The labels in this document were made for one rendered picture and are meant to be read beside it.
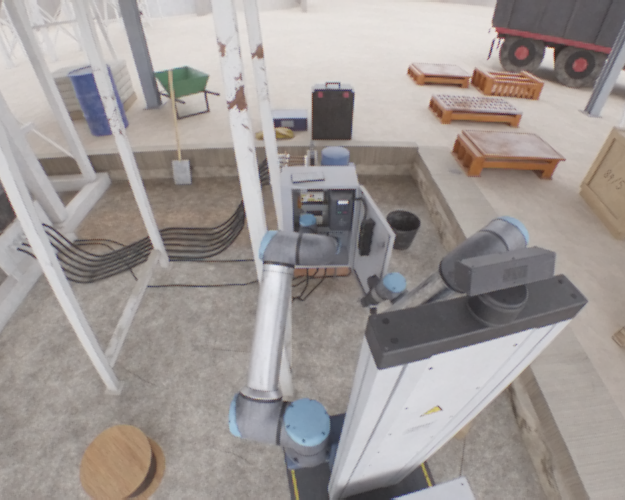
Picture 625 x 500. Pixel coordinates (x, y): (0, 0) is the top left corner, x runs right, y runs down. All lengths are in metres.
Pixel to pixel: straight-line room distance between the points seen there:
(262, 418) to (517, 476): 1.73
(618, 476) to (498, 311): 2.00
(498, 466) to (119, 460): 2.18
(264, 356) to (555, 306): 0.86
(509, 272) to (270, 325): 0.84
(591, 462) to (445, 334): 1.94
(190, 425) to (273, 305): 1.41
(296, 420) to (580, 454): 1.64
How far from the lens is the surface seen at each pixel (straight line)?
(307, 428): 1.13
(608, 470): 2.37
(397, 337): 0.43
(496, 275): 0.42
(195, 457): 2.29
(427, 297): 1.01
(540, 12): 9.42
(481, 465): 2.39
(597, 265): 3.48
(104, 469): 2.23
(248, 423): 1.18
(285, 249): 1.11
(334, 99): 4.10
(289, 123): 4.58
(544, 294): 0.57
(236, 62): 1.20
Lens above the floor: 2.13
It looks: 43 degrees down
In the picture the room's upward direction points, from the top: straight up
